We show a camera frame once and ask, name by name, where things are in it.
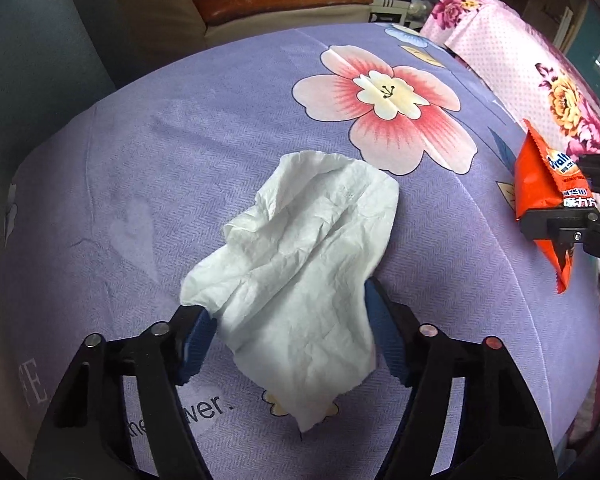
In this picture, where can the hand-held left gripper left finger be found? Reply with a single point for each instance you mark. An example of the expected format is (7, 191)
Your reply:
(197, 345)

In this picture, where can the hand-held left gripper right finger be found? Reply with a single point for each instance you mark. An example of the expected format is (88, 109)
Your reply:
(385, 335)

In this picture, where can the orange snack wrapper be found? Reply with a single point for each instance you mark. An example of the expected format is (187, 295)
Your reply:
(535, 175)

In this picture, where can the white tissue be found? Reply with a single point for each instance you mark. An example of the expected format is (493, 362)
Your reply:
(300, 260)

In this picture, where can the pink floral quilt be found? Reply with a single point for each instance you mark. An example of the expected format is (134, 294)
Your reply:
(520, 50)

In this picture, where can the purple floral blanket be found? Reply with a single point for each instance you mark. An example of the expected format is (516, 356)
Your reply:
(130, 185)

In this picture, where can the grey curtain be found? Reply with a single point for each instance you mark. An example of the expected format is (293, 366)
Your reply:
(40, 60)

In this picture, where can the beige sofa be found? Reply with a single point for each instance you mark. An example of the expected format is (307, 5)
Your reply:
(170, 5)

